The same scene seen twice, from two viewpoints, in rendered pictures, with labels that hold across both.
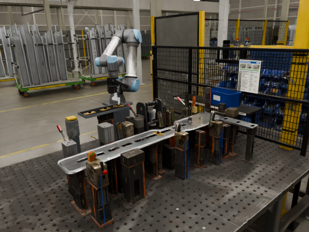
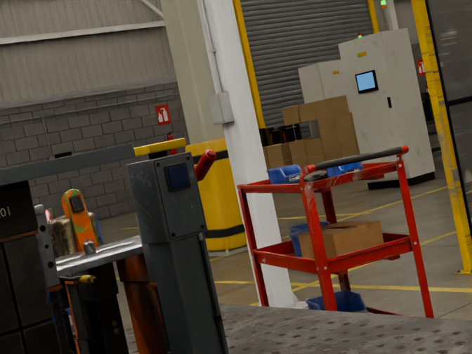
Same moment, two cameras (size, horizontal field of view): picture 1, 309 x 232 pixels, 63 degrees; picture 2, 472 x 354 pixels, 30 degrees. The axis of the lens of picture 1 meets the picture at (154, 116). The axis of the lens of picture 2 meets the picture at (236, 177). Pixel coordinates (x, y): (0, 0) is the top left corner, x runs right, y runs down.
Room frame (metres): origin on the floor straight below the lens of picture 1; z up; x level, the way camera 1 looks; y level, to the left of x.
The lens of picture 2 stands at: (2.82, 0.73, 1.16)
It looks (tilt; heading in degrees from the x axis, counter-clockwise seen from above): 3 degrees down; 183
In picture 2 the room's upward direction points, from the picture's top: 12 degrees counter-clockwise
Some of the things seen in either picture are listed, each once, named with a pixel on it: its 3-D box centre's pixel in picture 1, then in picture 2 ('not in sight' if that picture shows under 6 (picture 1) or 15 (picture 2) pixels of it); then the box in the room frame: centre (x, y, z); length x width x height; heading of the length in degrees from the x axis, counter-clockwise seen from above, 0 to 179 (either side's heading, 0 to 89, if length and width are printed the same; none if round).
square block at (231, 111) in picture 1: (231, 128); not in sight; (2.06, -0.67, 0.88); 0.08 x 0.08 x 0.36; 40
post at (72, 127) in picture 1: (75, 149); (192, 314); (1.62, 0.57, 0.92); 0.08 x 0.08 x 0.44; 40
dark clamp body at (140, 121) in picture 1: (138, 141); not in sight; (1.81, 0.13, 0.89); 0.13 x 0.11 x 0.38; 40
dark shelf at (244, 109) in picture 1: (212, 102); not in sight; (2.41, -0.58, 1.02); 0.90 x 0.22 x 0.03; 40
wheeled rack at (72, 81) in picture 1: (47, 63); not in sight; (8.12, 3.37, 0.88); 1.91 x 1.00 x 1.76; 126
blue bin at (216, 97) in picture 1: (222, 97); not in sight; (2.33, -0.66, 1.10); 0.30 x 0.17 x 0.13; 32
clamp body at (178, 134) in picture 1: (181, 154); not in sight; (1.59, -0.18, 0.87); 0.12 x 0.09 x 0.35; 40
